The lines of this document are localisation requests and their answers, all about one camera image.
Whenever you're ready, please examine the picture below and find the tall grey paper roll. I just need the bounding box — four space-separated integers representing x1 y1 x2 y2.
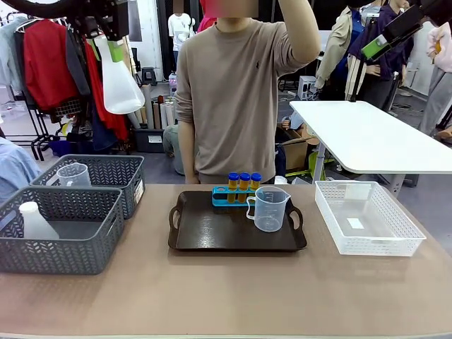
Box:
141 83 155 130

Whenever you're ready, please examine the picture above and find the white desk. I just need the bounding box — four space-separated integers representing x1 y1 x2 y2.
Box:
289 100 452 191

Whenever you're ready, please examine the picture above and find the dark grey jacket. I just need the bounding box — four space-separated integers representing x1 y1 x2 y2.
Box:
64 27 92 97

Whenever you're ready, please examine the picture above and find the person's right forearm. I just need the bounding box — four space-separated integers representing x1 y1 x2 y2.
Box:
177 121 197 179

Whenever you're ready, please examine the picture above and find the beige garment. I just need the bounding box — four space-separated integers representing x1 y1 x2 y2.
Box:
119 35 138 88

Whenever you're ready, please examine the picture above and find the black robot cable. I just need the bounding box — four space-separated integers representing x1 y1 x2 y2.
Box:
0 0 77 19

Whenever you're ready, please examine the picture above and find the person in beige sweater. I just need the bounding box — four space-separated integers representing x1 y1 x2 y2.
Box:
174 0 323 185

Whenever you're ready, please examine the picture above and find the white perforated plastic basket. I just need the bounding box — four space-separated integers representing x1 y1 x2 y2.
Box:
314 179 427 257

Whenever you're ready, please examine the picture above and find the dark brown plastic tray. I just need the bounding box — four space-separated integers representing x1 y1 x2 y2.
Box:
167 190 309 252

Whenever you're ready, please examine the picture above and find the grey woven plastic basket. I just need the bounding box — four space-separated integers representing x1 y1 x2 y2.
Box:
0 186 126 276
29 153 146 220

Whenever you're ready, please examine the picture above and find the crouching person in jeans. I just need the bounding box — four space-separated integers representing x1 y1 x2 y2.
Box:
162 124 185 176

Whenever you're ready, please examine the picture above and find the person in pink hoodie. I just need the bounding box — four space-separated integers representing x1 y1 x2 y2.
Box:
419 20 452 138

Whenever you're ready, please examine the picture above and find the grey plastic stool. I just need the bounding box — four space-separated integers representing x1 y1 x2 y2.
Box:
141 66 157 86

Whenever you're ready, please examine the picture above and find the blue test tube rack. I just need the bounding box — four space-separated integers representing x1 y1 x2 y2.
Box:
211 185 259 209

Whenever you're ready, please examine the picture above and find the black metal clothes rack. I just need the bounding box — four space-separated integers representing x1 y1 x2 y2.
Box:
6 13 127 162

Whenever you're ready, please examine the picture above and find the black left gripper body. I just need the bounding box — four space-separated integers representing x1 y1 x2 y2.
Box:
71 0 130 42

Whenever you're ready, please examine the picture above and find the red jacket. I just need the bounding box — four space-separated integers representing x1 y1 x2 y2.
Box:
22 18 81 111

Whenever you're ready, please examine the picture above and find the person in light blue shirt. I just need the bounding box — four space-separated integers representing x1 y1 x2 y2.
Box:
0 135 42 205

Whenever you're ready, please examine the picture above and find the cardboard box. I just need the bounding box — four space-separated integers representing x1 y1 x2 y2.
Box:
281 127 319 174

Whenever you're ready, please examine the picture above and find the clear plastic measuring beaker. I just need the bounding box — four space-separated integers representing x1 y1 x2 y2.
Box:
56 163 93 188
245 185 292 234

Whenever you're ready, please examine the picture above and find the light blue garment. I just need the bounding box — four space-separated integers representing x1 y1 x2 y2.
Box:
0 15 26 93

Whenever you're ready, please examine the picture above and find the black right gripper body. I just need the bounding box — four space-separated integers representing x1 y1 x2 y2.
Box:
383 0 452 47

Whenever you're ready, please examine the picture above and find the person's left forearm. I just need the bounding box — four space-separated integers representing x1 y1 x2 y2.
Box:
281 0 321 65

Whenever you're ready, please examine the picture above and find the black storage box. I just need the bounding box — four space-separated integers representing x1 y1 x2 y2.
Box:
133 127 167 154

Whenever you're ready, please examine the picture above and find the white plastic flask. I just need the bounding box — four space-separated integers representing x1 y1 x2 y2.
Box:
93 33 146 115
18 201 61 241

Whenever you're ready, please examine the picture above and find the red dress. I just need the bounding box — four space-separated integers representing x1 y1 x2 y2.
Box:
82 37 131 141

